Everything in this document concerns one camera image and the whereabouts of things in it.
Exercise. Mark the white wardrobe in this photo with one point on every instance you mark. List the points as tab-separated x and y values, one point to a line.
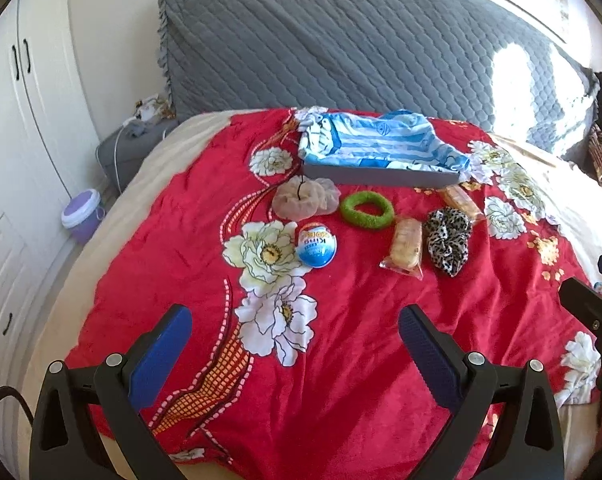
47	145

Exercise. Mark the leopard print scrunchie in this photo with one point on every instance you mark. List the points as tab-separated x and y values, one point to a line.
447	239

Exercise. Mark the packaged biscuit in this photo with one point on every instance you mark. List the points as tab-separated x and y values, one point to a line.
406	249
456	197

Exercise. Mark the blue striped Doraemon cloth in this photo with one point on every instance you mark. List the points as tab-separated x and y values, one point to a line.
397	140

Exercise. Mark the beige mesh hair net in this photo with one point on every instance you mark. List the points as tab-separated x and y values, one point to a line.
301	198

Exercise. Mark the purple white bin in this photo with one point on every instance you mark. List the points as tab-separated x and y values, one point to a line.
83	215

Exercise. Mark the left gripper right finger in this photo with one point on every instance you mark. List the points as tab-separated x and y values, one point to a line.
526	442

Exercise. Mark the grey bedside stool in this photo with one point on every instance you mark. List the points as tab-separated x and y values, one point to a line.
121	155

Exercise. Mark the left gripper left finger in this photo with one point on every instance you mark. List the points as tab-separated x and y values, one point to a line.
65	442

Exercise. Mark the grey flat box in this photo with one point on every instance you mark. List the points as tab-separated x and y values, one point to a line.
376	176

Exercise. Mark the grey quilted headboard cover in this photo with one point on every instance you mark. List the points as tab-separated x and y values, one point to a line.
468	60

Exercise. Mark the red floral bedspread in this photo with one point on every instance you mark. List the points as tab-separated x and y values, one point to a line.
300	373

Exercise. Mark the blue King egg toy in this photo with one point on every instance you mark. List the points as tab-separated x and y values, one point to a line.
316	245

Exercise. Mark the small items on stool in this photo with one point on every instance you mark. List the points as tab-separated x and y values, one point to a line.
154	108

